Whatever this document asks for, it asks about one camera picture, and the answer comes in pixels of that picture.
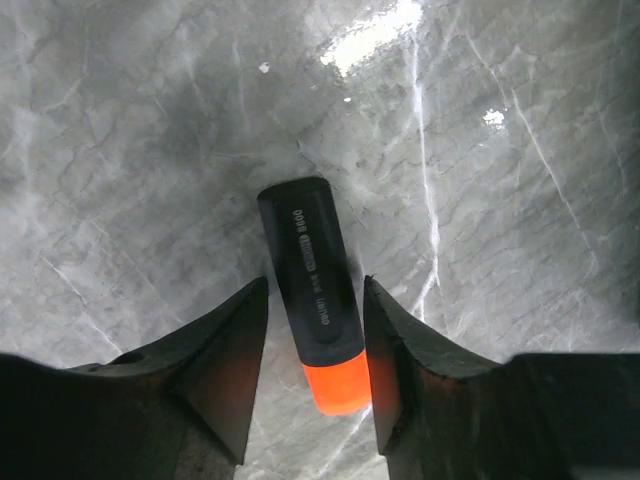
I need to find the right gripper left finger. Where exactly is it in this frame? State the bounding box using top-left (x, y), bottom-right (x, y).
top-left (1, 278), bottom-right (268, 479)

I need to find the orange black highlighter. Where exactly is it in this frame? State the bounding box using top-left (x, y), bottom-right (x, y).
top-left (257, 177), bottom-right (371, 416)

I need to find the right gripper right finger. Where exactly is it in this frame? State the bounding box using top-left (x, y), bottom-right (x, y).
top-left (363, 278), bottom-right (639, 479)

